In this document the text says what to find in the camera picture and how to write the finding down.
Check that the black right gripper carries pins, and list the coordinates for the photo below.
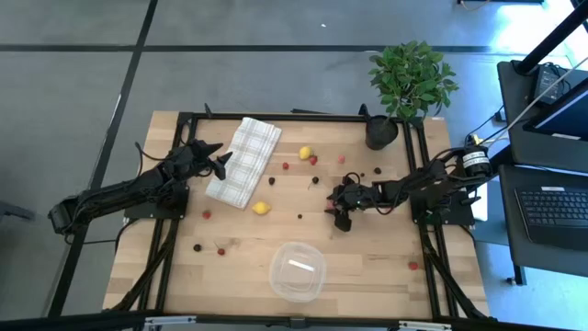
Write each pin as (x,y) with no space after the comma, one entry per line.
(363,197)

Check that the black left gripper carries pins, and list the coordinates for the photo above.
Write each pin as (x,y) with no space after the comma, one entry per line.
(198,161)

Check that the pink raspberry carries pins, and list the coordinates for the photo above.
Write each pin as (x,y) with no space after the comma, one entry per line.
(329,204)
(341,159)

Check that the dark cherry with stem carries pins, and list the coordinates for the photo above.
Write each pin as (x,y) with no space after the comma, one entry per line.
(315,179)

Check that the red strawberry with leaves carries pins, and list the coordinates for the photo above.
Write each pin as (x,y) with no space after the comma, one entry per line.
(313,160)
(206,214)

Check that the dark textured avocado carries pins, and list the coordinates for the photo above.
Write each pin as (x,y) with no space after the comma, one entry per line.
(377,170)

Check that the yellow lemon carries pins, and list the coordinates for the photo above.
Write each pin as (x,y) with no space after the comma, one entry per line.
(305,152)
(261,208)

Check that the clear plastic tupperware container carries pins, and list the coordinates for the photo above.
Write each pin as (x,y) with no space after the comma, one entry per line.
(297,271)

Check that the red raspberry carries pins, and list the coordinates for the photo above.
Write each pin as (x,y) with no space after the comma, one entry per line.
(286,165)
(413,265)

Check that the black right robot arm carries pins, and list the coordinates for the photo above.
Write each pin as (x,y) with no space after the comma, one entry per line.
(427,181)

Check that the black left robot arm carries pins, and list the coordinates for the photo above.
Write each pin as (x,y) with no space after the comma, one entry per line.
(115,190)

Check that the white checked folded towel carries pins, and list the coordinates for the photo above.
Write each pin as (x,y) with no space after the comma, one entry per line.
(245,161)

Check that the dark blackberry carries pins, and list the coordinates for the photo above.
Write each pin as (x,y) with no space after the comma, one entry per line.
(197,247)

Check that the black plant pot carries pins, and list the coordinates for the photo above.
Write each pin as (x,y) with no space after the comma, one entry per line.
(380,134)

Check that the red cherry with stem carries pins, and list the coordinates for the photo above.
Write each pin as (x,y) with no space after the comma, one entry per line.
(221,251)

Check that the green leafy plant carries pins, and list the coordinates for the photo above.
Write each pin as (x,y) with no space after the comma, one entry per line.
(411,76)

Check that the black desk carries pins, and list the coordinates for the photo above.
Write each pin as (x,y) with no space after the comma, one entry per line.
(510,207)

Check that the black gantry beam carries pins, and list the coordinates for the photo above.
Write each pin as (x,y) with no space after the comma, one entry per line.
(92,322)

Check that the black computer keyboard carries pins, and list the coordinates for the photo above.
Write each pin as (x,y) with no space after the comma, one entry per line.
(551,216)

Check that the black power adapter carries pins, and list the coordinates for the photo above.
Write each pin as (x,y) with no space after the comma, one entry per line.
(549,83)

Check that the black computer monitor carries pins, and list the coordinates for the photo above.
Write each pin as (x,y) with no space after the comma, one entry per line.
(565,110)

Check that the black diagonal pole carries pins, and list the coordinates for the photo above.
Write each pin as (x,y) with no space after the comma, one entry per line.
(551,40)

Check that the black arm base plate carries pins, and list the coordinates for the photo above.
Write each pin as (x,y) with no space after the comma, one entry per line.
(452,217)
(151,212)

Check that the black frame clamp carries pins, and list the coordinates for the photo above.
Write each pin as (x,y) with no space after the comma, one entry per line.
(364,111)

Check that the silver bracket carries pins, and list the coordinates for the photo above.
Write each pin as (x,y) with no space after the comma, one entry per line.
(425,325)
(170,320)

